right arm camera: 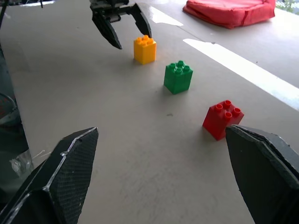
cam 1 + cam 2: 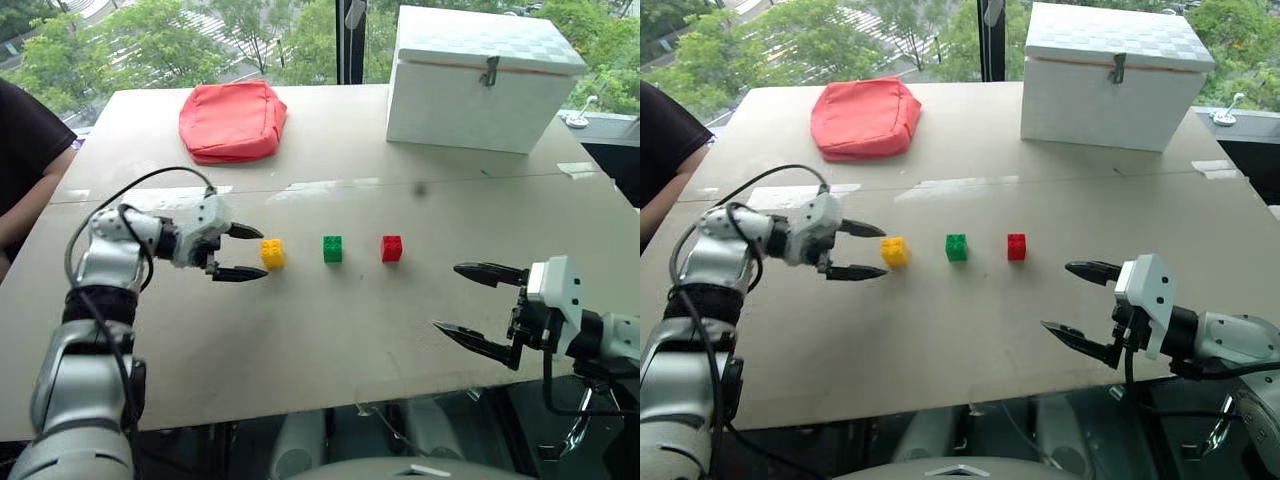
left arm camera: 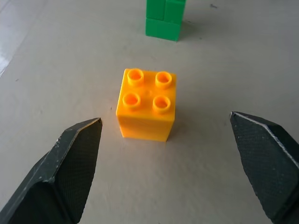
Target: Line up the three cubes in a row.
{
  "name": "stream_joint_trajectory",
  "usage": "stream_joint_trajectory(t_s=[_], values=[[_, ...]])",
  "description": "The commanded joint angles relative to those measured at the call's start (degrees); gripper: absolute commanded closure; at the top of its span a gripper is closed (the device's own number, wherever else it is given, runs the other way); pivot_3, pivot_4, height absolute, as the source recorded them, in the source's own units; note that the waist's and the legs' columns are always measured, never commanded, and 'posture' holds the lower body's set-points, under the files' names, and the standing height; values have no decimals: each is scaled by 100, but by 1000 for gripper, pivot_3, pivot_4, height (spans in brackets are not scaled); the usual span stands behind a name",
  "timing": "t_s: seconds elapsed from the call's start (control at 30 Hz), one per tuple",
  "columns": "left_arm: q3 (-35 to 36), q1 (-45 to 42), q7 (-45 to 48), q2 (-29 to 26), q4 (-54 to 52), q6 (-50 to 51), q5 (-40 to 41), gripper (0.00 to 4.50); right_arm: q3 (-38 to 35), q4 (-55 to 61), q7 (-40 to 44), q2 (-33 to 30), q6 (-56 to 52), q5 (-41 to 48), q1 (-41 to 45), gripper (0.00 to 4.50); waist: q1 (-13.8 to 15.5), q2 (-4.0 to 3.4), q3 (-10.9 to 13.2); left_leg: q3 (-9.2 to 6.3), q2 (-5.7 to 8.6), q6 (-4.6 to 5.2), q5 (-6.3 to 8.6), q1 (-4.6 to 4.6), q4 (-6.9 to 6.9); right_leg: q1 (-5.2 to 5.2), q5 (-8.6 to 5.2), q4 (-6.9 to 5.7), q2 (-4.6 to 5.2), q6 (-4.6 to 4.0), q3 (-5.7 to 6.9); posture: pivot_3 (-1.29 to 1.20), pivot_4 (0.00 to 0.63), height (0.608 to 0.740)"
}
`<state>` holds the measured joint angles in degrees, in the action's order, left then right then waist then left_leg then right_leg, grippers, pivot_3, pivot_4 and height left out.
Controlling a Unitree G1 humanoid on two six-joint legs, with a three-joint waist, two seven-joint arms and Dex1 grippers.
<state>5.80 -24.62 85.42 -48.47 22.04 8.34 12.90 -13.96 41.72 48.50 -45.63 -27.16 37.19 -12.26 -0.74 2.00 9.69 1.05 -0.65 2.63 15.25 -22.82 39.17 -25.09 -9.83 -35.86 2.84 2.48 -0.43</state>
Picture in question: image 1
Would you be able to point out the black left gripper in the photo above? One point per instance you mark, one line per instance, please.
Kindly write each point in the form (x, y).
(109, 8)

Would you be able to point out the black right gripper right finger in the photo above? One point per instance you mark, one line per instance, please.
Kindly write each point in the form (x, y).
(264, 172)

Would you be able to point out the yellow toy brick cube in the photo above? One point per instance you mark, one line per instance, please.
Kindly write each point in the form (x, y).
(144, 52)

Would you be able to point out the crumpled clear plastic film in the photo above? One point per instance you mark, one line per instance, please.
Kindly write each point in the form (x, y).
(22, 164)

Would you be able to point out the red fabric bag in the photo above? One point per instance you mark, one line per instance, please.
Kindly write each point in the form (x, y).
(230, 11)

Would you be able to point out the green toy brick cube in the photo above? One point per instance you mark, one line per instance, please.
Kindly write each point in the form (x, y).
(177, 80)

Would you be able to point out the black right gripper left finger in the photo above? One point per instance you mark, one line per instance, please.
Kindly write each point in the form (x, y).
(63, 177)

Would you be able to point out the red toy brick cube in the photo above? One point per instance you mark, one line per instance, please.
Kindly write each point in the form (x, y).
(217, 123)

